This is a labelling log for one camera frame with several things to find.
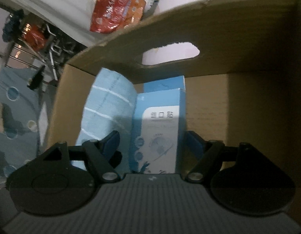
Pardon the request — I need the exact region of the blue white medicine box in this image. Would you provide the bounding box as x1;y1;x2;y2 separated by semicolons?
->
129;75;186;174

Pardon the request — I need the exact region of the blue checkered towel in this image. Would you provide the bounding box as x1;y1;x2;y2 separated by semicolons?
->
75;68;137;175

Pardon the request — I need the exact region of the brown cardboard box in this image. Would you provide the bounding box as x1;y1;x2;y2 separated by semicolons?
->
47;0;301;225

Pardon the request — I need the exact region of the red snack bag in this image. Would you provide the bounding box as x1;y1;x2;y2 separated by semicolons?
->
90;0;146;34

